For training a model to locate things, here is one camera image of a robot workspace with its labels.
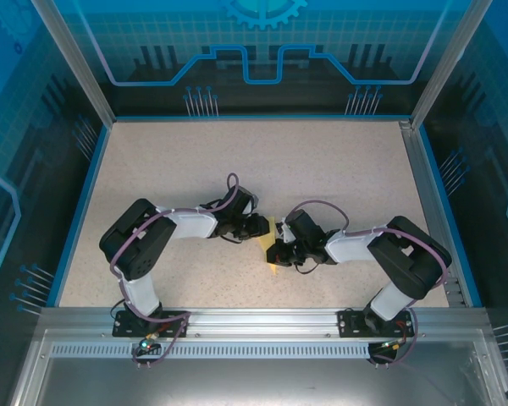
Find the blue printed gear panel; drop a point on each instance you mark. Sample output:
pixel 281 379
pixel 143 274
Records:
pixel 258 97

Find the aluminium frame post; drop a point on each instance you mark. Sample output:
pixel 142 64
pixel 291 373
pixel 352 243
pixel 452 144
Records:
pixel 84 72
pixel 443 72

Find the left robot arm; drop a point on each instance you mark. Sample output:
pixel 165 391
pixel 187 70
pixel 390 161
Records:
pixel 190 226

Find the yellow paper sheet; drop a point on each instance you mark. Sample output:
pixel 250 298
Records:
pixel 265 246

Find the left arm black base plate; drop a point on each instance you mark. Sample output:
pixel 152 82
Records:
pixel 117 333

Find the blue table border trim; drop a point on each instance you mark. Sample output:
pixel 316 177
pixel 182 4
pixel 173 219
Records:
pixel 81 211

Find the metal sheet tray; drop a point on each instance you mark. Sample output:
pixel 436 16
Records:
pixel 258 385

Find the aluminium side rail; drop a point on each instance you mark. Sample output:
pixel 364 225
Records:
pixel 421 169

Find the blue printed side panel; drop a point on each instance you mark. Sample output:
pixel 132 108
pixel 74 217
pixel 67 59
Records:
pixel 17 169
pixel 491 169

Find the aluminium mounting rail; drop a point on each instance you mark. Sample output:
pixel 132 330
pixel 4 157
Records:
pixel 262 321

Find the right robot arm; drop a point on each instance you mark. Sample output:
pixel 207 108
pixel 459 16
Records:
pixel 351 247

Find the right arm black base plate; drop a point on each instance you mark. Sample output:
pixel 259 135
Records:
pixel 349 323

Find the connector with green light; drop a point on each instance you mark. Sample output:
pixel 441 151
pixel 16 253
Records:
pixel 391 344
pixel 148 344

